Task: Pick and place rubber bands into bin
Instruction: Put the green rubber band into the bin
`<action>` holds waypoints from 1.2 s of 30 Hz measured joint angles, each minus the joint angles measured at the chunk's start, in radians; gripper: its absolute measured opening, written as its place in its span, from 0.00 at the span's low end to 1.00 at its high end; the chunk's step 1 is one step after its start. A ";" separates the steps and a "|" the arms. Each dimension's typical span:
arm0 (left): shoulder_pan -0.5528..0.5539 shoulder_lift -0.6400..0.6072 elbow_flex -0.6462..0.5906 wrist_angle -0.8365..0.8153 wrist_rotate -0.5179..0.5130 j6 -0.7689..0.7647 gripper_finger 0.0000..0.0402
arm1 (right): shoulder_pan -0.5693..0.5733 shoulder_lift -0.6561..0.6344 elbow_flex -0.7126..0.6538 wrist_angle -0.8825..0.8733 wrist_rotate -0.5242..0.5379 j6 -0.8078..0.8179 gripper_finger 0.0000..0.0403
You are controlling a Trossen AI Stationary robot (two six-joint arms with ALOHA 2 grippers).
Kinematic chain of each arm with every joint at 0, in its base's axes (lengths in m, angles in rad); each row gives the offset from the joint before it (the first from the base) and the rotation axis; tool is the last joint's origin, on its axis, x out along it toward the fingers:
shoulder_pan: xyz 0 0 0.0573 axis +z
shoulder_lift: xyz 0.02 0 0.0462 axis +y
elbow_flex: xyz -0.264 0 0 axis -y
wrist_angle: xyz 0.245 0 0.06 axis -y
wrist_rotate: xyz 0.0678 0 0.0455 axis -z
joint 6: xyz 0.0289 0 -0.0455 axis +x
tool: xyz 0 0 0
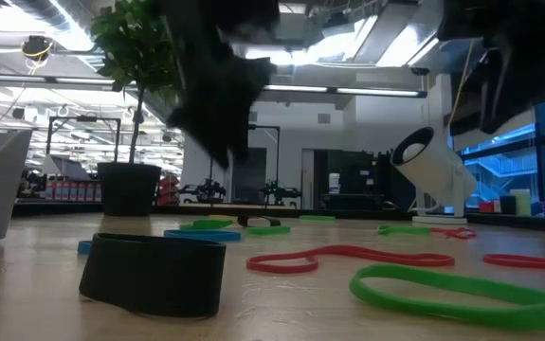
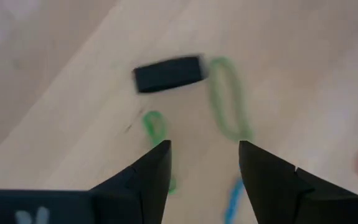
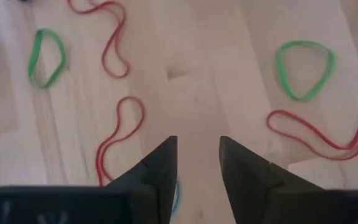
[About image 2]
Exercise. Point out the small green rubber band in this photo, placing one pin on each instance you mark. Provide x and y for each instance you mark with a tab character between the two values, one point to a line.
157	135

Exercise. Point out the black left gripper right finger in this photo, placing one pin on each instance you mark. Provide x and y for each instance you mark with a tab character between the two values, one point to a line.
275	193

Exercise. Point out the blue rubber band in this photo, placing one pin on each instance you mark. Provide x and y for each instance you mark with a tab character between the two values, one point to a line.
233	202

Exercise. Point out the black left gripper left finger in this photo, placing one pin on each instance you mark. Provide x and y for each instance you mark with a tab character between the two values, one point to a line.
135	199

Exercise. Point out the black rectangular block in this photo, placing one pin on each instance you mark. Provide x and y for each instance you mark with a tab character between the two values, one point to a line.
169	74

